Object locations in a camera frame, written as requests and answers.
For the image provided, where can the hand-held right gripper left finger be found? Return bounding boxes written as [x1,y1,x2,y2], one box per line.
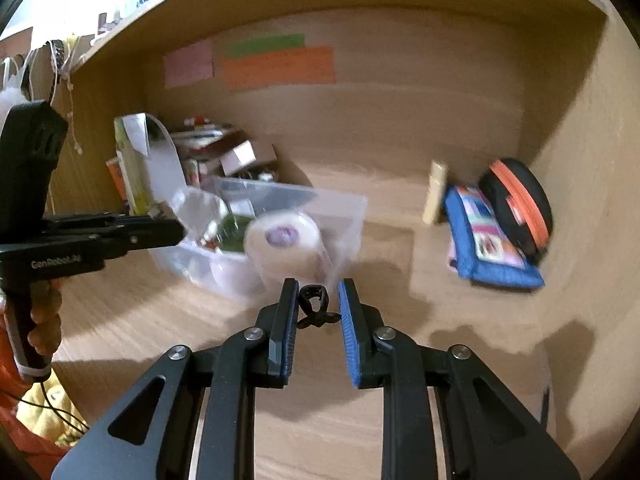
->
[50,277,301,480]

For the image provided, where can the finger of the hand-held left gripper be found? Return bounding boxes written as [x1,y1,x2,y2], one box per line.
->
[42,211,176,228]
[65,220,187,263]

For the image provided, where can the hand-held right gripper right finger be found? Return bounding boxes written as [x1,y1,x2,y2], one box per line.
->
[338,277,583,480]

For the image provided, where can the black hair clip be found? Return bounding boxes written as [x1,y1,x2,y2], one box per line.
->
[296,284,342,330]

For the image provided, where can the clear plastic wrapper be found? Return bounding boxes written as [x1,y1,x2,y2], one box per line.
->
[170,189,231,247]

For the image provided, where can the round white container purple label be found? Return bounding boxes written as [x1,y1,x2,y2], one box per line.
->
[244,210,323,286]

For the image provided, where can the clear plastic storage box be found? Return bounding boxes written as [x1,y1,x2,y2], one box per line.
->
[150,176,368,303]

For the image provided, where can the wooden desktop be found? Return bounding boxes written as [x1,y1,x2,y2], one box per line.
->
[50,157,566,480]

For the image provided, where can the person's left hand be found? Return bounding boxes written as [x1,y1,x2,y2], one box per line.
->
[29,280,64,361]

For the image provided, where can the orange book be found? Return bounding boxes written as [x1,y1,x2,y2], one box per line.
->
[106,157,128,202]

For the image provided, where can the green yellow packet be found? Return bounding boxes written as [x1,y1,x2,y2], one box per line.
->
[114,116,151,211]

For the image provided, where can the white file holder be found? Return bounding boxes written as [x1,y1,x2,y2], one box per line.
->
[114,112,188,211]

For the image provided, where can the dark green item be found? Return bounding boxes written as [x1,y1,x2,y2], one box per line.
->
[220,215,253,253]

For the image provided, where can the stack of books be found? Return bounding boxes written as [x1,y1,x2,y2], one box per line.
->
[170,122,251,186]

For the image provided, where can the small pink box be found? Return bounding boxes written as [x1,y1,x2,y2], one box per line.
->
[220,140,278,176]

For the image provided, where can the blue patchwork pouch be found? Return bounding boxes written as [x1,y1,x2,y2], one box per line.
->
[444,185,546,291]

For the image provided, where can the cream tube bottle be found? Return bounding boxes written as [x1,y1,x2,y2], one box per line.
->
[422,160,447,226]

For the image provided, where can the pink sticky note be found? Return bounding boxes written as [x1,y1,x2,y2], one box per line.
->
[164,40,216,88]

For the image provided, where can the yellow cloth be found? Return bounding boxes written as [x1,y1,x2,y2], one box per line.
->
[17,382,87,447]

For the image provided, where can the orange sticky note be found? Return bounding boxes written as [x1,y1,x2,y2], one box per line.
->
[220,46,337,92]

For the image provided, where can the black orange zip case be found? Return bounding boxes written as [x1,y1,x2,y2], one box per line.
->
[477,157,555,267]

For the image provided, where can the green sticky note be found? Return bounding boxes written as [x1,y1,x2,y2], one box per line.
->
[225,34,306,58]

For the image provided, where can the hanging beaded cord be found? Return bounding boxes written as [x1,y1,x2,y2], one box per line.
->
[47,37,83,156]

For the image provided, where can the black cable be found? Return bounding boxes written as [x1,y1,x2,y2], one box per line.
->
[20,379,92,442]

